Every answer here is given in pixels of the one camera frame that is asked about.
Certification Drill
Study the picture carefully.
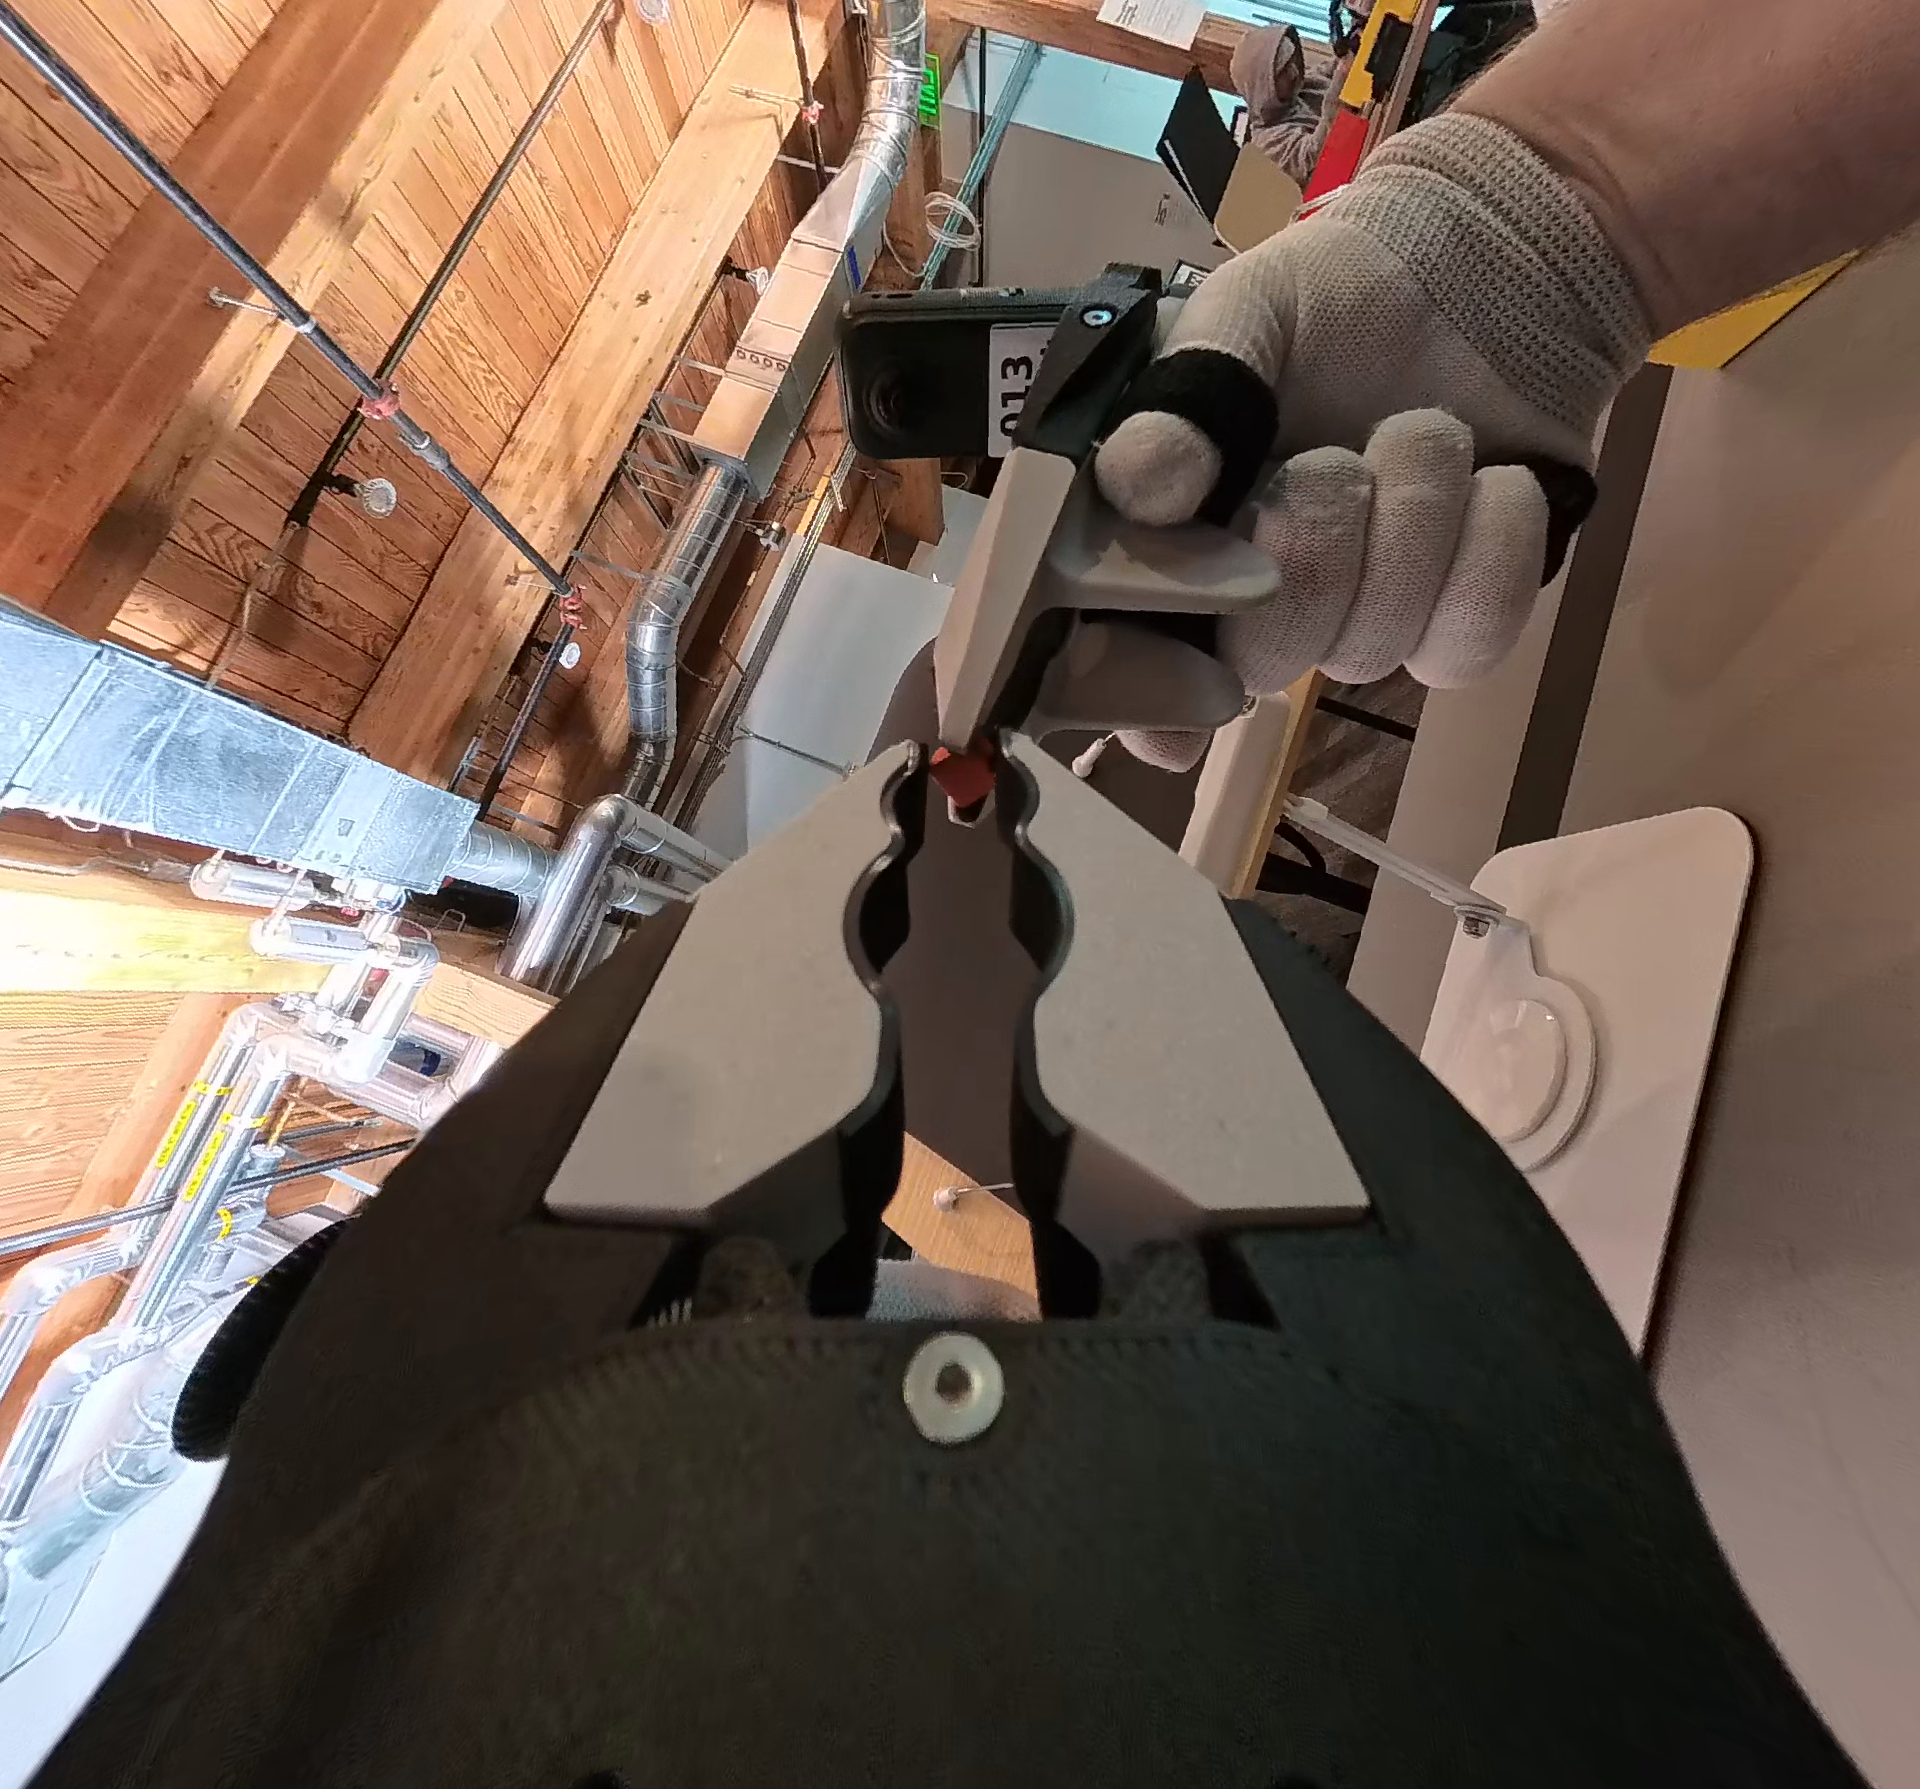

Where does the clear stand strut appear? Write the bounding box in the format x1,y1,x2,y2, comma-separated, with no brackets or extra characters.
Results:
1292,797,1532,944

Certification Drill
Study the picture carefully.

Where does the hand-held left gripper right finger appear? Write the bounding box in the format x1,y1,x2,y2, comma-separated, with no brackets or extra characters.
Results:
999,730,1377,1314

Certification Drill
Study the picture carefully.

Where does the dark-faced wooden stand board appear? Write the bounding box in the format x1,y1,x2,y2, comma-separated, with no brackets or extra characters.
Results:
877,766,1056,1299

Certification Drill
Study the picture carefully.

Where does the person's right forearm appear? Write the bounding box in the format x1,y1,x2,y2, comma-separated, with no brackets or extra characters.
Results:
1438,0,1920,341

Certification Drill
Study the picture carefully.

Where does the yellow box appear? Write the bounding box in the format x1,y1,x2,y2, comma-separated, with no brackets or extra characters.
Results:
1340,0,1442,113

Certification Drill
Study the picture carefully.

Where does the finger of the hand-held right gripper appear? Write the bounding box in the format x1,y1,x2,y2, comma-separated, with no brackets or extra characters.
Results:
928,444,1287,759
1018,610,1250,745

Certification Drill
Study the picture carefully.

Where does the large rectangular silver duct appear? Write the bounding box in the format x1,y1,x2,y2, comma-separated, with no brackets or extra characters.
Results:
0,592,486,904

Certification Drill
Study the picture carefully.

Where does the spiral silver air duct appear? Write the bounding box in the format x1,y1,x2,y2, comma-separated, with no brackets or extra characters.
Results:
618,0,935,835

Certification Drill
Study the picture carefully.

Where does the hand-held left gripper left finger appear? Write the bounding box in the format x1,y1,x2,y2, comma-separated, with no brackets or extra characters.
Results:
544,739,925,1235

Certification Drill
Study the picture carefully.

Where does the yellow plastic bin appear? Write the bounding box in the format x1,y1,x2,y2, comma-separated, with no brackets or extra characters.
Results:
1644,248,1865,373

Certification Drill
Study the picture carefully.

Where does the sprinkler pipe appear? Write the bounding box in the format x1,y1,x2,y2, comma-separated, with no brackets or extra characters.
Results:
0,0,591,621

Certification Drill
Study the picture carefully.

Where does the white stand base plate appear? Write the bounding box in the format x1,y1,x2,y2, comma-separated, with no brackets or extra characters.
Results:
1414,804,1757,1360

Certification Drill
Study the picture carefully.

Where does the person's right hand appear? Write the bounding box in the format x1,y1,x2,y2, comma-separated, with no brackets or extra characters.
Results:
1070,110,1655,777

